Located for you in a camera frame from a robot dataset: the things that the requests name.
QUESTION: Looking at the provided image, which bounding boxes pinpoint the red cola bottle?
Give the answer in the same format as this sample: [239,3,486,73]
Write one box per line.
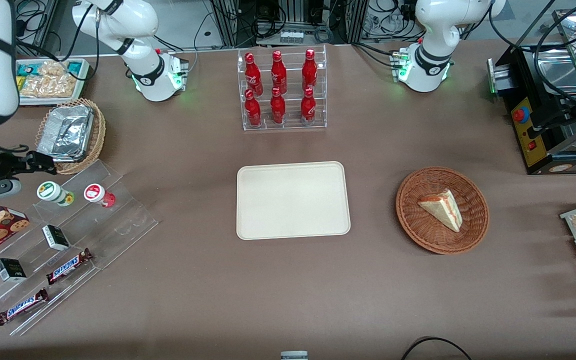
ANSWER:
[244,52,263,96]
[244,89,262,127]
[270,87,287,125]
[301,48,318,92]
[300,87,317,125]
[270,50,288,95]

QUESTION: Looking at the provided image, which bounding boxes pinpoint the small black box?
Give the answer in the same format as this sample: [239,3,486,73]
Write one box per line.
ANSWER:
[0,258,28,283]
[42,224,71,252]

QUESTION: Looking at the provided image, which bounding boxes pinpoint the black table cable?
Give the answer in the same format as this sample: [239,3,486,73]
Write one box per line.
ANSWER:
[400,336,474,360]

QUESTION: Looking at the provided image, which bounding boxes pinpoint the thick black overhead cable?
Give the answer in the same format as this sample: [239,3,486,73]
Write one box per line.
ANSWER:
[487,0,576,117]

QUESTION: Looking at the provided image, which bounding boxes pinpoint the snickers bar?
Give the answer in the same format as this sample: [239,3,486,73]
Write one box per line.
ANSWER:
[0,287,50,327]
[46,248,94,286]

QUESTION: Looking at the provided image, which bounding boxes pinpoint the white snack bin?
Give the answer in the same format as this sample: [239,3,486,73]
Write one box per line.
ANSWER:
[15,58,92,107]

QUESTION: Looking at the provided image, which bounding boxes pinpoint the round brown wicker basket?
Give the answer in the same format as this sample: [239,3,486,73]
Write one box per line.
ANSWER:
[395,166,490,256]

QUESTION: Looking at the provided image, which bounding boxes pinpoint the stacked foil trays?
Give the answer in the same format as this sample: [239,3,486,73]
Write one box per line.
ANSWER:
[36,104,95,164]

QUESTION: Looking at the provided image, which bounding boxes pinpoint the clear acrylic stepped stand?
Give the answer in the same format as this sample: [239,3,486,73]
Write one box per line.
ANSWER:
[0,159,160,337]

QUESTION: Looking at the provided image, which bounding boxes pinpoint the clear cracker bag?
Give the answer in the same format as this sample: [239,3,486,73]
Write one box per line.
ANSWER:
[19,61,78,99]

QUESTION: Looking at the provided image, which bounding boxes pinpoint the black heating machine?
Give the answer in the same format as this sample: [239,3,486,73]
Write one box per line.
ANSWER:
[487,10,576,176]

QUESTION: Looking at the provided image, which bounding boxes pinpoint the red gum bottle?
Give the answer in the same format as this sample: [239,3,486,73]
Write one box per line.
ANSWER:
[83,183,117,209]

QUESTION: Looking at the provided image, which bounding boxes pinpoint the clear acrylic bottle rack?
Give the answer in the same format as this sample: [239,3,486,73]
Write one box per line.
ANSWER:
[237,44,328,132]

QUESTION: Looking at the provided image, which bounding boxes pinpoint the cream plastic tray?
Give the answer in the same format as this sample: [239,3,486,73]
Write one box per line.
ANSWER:
[236,161,352,241]

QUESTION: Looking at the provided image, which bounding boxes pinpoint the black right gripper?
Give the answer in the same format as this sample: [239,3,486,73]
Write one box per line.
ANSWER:
[0,149,58,184]

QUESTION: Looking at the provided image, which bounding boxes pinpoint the wrapped triangle sandwich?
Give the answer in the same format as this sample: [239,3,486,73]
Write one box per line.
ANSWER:
[417,188,464,233]

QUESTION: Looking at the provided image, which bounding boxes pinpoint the light wicker basket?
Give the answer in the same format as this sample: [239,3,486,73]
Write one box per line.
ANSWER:
[34,98,107,176]

